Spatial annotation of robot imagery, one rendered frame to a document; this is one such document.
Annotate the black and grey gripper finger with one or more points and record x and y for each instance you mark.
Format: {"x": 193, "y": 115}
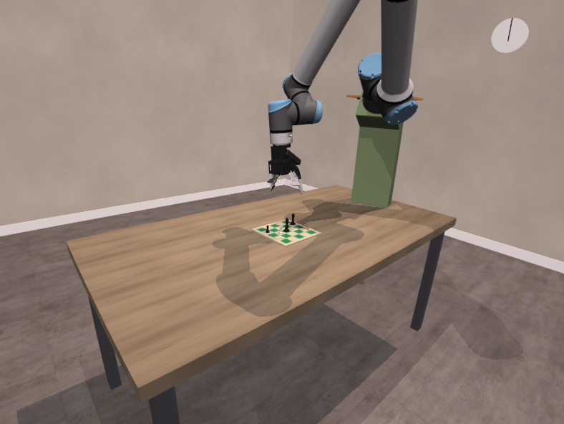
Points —
{"x": 296, "y": 178}
{"x": 273, "y": 180}

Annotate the green and cream chessboard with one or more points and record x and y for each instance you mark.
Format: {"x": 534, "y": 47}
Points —
{"x": 297, "y": 233}

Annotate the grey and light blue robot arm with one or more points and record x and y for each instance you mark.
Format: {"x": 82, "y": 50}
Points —
{"x": 393, "y": 97}

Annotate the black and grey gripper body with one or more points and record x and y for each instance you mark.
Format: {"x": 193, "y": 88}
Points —
{"x": 281, "y": 164}

